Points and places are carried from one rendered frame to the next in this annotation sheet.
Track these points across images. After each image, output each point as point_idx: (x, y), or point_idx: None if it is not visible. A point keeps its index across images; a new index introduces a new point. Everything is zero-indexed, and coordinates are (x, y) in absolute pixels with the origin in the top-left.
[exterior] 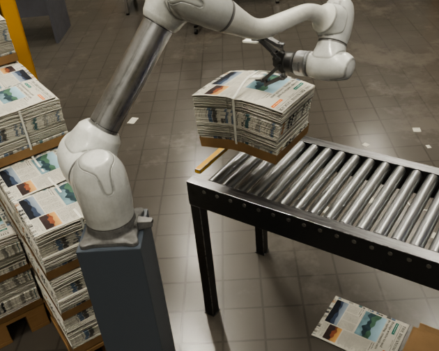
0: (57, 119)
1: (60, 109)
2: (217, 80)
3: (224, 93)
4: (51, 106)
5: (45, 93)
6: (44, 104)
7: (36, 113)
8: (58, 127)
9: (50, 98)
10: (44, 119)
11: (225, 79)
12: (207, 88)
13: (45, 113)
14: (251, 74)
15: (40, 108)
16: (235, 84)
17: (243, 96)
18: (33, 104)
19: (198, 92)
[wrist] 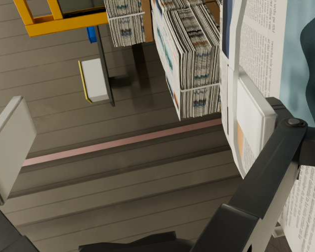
0: (206, 55)
1: (196, 51)
2: (223, 9)
3: (249, 164)
4: (188, 60)
5: (174, 48)
6: (183, 67)
7: (190, 75)
8: (217, 54)
9: (178, 60)
10: (200, 68)
11: (230, 4)
12: (223, 91)
13: (194, 67)
14: (228, 81)
15: (185, 72)
16: (251, 70)
17: (294, 219)
18: (179, 76)
19: (222, 113)
